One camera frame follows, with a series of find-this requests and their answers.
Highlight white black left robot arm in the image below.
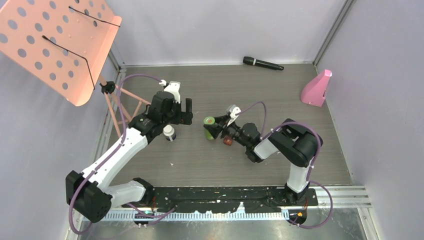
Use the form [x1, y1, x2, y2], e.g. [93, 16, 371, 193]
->
[65, 91, 193, 223]

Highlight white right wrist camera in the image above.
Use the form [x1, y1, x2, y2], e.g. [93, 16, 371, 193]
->
[226, 104, 242, 127]

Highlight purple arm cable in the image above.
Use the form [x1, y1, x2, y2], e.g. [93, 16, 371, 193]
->
[67, 74, 176, 236]
[235, 101, 334, 230]

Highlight green black pill bottle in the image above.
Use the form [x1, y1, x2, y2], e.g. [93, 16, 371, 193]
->
[203, 116, 215, 140]

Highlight pink music stand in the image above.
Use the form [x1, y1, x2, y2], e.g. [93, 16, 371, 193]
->
[0, 0, 152, 137]

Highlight white capped pill bottle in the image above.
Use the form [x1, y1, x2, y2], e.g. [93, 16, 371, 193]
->
[162, 124, 176, 142]

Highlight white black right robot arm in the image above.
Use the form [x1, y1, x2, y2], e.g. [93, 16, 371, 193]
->
[203, 114, 323, 205]

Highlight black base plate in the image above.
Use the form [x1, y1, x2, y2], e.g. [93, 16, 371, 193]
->
[139, 186, 319, 214]

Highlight black microphone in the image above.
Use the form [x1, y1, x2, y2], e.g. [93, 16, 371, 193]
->
[242, 56, 285, 71]

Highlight brown translucent pill container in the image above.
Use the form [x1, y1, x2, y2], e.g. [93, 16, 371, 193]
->
[223, 136, 233, 146]

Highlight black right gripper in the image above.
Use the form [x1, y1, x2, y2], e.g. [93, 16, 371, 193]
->
[205, 113, 251, 148]

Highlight pink wedge object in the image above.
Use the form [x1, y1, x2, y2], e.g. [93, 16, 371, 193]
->
[300, 69, 332, 107]

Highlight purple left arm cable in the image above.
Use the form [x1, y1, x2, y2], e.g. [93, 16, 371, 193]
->
[67, 74, 176, 236]

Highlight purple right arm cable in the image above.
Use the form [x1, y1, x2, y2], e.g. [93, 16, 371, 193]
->
[235, 101, 334, 230]

